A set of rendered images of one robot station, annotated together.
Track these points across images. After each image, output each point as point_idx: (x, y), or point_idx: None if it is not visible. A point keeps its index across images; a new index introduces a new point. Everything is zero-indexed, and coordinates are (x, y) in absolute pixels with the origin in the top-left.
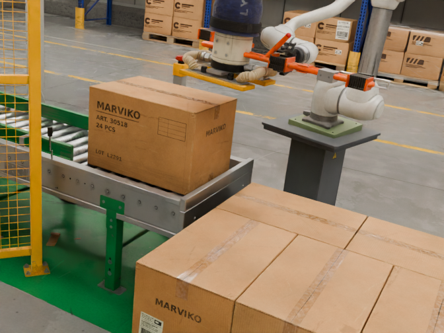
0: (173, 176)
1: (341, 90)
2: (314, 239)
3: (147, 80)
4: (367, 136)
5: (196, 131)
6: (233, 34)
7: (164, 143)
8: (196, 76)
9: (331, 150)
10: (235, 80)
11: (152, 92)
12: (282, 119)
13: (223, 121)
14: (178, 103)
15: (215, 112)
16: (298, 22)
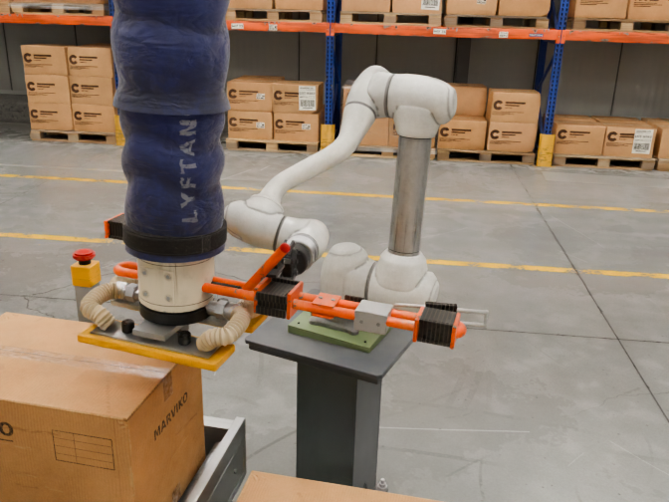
0: None
1: (367, 272)
2: None
3: (23, 323)
4: None
5: (134, 447)
6: (175, 260)
7: (74, 475)
8: (114, 348)
9: (371, 381)
10: (195, 346)
11: (34, 365)
12: (276, 322)
13: (182, 391)
14: (89, 392)
15: (165, 388)
16: (285, 183)
